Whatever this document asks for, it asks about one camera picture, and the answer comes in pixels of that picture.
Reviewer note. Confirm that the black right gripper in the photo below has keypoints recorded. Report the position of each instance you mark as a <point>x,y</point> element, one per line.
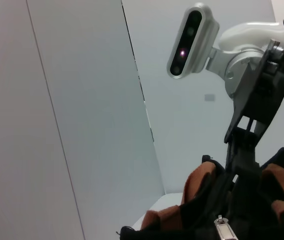
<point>262,87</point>

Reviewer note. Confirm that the silver zipper pull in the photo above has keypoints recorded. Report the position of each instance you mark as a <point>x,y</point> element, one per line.
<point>225,228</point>

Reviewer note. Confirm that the grey wall plate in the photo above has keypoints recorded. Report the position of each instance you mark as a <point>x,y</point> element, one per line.
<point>210,97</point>

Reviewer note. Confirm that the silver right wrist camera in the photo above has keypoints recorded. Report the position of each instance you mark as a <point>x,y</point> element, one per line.
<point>191,40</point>

